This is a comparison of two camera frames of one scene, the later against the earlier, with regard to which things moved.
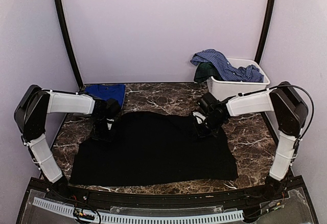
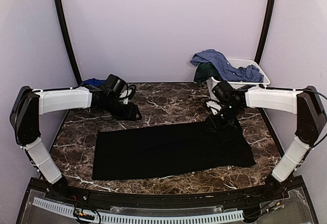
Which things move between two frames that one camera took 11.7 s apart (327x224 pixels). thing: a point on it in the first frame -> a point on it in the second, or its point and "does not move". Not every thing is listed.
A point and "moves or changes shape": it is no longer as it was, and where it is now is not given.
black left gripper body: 100,130 -> 121,113
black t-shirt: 152,148 moves or changes shape
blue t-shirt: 107,91 -> 94,82
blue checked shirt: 224,69 does not move
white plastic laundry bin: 225,89 does not move
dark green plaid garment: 204,71 does not move
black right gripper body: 207,130 -> 224,121
